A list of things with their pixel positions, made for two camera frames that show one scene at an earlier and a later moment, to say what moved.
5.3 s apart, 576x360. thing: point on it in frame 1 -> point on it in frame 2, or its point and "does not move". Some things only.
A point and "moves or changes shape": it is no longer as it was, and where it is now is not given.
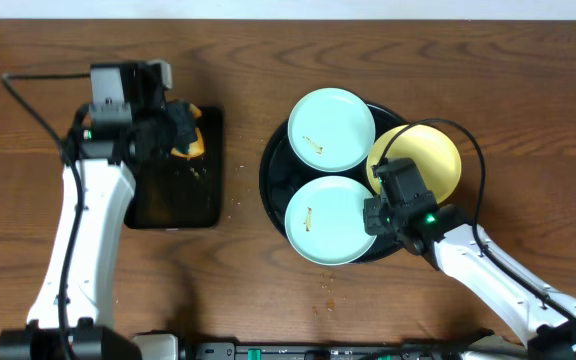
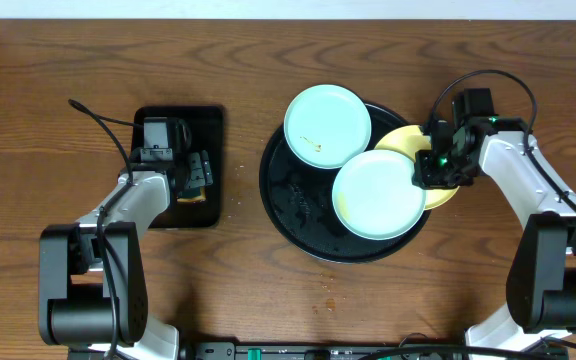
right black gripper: [375, 220] -> [428, 171]
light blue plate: [331, 129] does not move
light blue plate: [325, 220] moves or changes shape
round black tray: [281, 173] does not move
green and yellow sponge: [189, 141] -> [192, 195]
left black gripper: [179, 128] -> [199, 169]
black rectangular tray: [179, 192] does not move
